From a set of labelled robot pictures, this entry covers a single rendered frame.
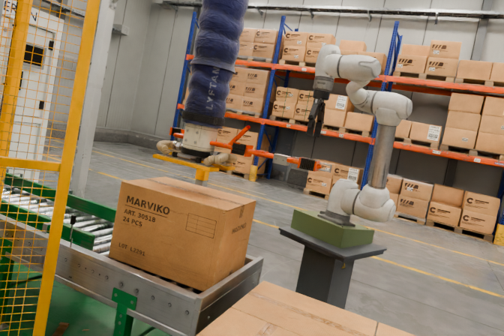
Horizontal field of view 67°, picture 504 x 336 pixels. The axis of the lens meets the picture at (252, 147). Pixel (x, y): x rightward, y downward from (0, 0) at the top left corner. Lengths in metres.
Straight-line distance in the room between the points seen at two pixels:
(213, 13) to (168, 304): 1.37
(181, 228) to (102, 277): 0.43
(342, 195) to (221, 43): 1.16
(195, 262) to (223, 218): 0.26
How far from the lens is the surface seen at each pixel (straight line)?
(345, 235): 2.32
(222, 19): 1.96
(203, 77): 1.93
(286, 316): 1.85
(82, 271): 2.09
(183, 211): 1.85
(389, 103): 2.20
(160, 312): 1.84
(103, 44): 4.87
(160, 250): 1.96
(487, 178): 10.17
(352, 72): 1.73
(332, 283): 2.45
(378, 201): 2.31
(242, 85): 9.99
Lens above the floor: 1.34
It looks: 3 degrees down
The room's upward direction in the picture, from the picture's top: 11 degrees clockwise
